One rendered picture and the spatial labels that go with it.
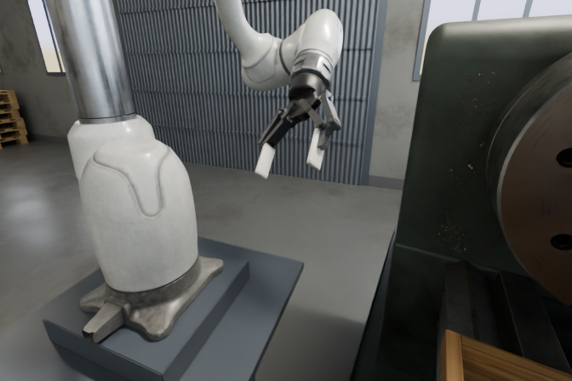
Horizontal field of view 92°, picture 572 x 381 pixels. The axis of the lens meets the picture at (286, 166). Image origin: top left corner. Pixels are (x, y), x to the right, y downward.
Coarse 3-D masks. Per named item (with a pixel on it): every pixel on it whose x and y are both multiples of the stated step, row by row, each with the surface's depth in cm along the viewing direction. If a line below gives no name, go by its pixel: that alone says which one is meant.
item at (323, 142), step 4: (328, 124) 48; (336, 124) 47; (328, 128) 47; (332, 128) 47; (336, 128) 48; (320, 132) 48; (324, 132) 47; (328, 132) 48; (320, 136) 47; (324, 136) 47; (328, 136) 48; (320, 140) 47; (324, 140) 47; (328, 140) 47; (320, 144) 46; (324, 144) 47; (320, 148) 47; (324, 148) 47
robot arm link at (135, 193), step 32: (96, 160) 39; (128, 160) 39; (160, 160) 42; (96, 192) 38; (128, 192) 38; (160, 192) 41; (96, 224) 39; (128, 224) 39; (160, 224) 41; (192, 224) 47; (96, 256) 42; (128, 256) 40; (160, 256) 42; (192, 256) 48; (128, 288) 42
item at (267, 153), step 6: (264, 144) 57; (264, 150) 57; (270, 150) 58; (264, 156) 56; (270, 156) 57; (258, 162) 56; (264, 162) 56; (270, 162) 57; (258, 168) 55; (264, 168) 56; (258, 174) 55; (264, 174) 56
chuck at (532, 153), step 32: (544, 96) 27; (512, 128) 30; (544, 128) 26; (512, 160) 28; (544, 160) 27; (512, 192) 29; (544, 192) 28; (512, 224) 30; (544, 224) 29; (544, 256) 30; (544, 288) 31
